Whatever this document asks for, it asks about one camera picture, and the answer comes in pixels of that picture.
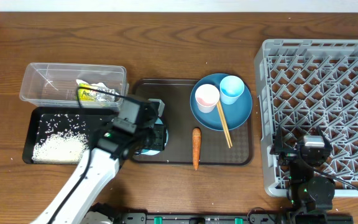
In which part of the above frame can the light blue bowl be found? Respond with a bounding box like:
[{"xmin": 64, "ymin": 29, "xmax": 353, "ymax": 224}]
[{"xmin": 141, "ymin": 118, "xmax": 168, "ymax": 156}]

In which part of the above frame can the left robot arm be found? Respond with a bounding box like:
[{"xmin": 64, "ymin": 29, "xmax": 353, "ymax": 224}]
[{"xmin": 34, "ymin": 97, "xmax": 168, "ymax": 223}]

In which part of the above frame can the foil snack wrapper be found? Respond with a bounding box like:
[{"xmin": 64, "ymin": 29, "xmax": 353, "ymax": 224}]
[{"xmin": 78, "ymin": 86, "xmax": 119, "ymax": 103}]

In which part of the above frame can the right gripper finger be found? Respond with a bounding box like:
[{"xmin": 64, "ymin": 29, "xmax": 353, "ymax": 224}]
[
  {"xmin": 270, "ymin": 126, "xmax": 288, "ymax": 155},
  {"xmin": 316, "ymin": 126, "xmax": 333, "ymax": 149}
]

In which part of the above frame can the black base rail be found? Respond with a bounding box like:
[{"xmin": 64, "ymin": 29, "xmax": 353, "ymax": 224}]
[{"xmin": 82, "ymin": 212, "xmax": 354, "ymax": 224}]

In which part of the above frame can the pink white cup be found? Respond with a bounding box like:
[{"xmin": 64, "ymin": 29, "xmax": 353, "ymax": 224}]
[{"xmin": 195, "ymin": 84, "xmax": 220, "ymax": 113}]

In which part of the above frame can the brown serving tray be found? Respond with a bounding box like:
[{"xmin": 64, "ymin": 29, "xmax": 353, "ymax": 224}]
[{"xmin": 132, "ymin": 79, "xmax": 254, "ymax": 166}]

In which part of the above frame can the white rice pile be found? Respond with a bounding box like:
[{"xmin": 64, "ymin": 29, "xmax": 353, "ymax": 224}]
[{"xmin": 31, "ymin": 113, "xmax": 115, "ymax": 165}]

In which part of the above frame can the light blue cup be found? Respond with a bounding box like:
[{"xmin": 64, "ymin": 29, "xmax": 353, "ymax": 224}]
[{"xmin": 219, "ymin": 75, "xmax": 245, "ymax": 105}]

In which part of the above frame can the dark blue plate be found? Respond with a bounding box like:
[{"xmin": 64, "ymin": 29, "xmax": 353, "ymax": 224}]
[{"xmin": 190, "ymin": 73, "xmax": 252, "ymax": 131}]

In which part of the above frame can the grey dishwasher rack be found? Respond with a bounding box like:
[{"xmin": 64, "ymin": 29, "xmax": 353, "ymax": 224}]
[{"xmin": 254, "ymin": 39, "xmax": 358, "ymax": 197}]

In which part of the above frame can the orange carrot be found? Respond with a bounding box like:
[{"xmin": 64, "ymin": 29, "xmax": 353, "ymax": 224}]
[{"xmin": 192, "ymin": 128, "xmax": 201, "ymax": 170}]

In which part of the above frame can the black waste tray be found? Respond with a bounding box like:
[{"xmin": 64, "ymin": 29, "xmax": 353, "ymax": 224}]
[{"xmin": 22, "ymin": 107, "xmax": 116, "ymax": 164}]

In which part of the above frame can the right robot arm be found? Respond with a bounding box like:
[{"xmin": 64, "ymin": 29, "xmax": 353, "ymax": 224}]
[{"xmin": 270, "ymin": 128, "xmax": 335, "ymax": 223}]

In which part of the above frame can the wooden chopstick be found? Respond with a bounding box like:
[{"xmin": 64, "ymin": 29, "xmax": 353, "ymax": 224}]
[
  {"xmin": 216, "ymin": 101, "xmax": 231, "ymax": 149},
  {"xmin": 218, "ymin": 100, "xmax": 233, "ymax": 147}
]

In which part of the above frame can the clear plastic bin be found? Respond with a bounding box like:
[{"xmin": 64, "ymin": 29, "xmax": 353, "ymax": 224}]
[{"xmin": 20, "ymin": 63, "xmax": 129, "ymax": 108}]

